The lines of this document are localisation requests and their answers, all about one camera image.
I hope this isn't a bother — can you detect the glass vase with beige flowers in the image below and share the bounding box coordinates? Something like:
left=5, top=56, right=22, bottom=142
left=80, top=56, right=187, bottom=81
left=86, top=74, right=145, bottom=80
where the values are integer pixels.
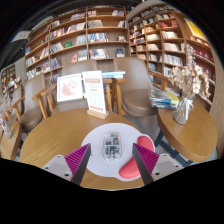
left=169, top=43, right=212, bottom=125

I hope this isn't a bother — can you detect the white mouse pad, red wrist rest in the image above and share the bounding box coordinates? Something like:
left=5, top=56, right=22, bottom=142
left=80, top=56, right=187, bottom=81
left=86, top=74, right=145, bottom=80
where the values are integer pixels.
left=81, top=122, right=156, bottom=182

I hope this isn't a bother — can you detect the white hanging ceiling sign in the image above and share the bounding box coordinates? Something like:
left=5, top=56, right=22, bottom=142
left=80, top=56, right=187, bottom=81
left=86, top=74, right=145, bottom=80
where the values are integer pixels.
left=11, top=30, right=33, bottom=43

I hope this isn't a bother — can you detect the stack of colourful books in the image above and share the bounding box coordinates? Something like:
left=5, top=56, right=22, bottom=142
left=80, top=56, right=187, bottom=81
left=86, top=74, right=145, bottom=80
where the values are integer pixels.
left=148, top=88, right=181, bottom=110

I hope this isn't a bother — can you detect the round wooden side table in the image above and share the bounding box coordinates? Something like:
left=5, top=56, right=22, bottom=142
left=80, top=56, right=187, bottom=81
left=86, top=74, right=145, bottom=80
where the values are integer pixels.
left=0, top=120, right=24, bottom=161
left=153, top=99, right=218, bottom=168

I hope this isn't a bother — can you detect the transparent computer mouse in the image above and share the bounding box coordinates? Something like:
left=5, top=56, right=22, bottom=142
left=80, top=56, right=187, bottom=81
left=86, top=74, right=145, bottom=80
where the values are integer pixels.
left=101, top=132, right=122, bottom=162

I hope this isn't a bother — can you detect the white framed picture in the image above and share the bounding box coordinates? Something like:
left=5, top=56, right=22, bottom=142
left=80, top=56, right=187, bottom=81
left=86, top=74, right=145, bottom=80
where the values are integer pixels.
left=56, top=72, right=84, bottom=103

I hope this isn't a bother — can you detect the stack of light blue books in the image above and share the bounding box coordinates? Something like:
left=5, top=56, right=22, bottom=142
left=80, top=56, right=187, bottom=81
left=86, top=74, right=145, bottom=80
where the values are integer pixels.
left=101, top=69, right=127, bottom=80

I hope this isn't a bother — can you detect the white and red table sign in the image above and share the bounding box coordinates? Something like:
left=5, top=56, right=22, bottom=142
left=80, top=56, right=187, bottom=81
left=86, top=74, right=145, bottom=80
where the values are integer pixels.
left=81, top=70, right=109, bottom=120

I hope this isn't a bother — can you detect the curved wooden bookshelf unit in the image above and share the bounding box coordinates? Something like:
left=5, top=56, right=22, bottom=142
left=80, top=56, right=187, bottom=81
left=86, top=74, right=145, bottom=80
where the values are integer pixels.
left=128, top=3, right=218, bottom=111

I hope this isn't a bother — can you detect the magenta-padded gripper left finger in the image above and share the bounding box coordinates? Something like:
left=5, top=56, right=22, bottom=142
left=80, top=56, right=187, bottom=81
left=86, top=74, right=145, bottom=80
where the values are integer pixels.
left=41, top=143, right=92, bottom=186

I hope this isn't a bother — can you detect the small distant bookshelf unit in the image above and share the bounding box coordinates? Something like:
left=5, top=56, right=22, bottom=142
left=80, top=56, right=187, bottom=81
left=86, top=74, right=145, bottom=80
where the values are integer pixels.
left=0, top=63, right=23, bottom=98

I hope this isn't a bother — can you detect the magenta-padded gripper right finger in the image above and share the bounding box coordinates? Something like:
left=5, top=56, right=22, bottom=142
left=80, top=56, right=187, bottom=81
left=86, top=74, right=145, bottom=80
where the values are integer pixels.
left=131, top=143, right=184, bottom=186

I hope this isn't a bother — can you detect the glass vase with pink flowers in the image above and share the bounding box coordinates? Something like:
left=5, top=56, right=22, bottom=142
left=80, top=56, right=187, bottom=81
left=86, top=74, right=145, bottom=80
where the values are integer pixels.
left=0, top=88, right=16, bottom=139

